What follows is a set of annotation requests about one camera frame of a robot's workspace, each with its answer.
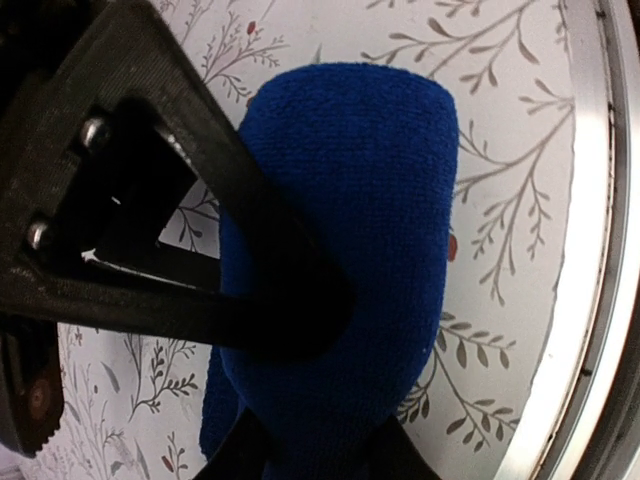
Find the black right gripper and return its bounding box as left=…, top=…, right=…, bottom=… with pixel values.
left=0, top=0, right=121, bottom=459

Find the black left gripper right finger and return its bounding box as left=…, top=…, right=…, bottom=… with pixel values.
left=354, top=415, right=440, bottom=480

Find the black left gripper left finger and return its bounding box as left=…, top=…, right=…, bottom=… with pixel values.
left=193, top=409, right=270, bottom=480

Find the blue towel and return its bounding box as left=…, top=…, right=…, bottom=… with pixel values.
left=199, top=63, right=458, bottom=479

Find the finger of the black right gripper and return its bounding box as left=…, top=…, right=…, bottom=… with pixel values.
left=1, top=1, right=355, bottom=359

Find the front aluminium rail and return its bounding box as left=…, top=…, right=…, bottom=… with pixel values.
left=496, top=1, right=639, bottom=479

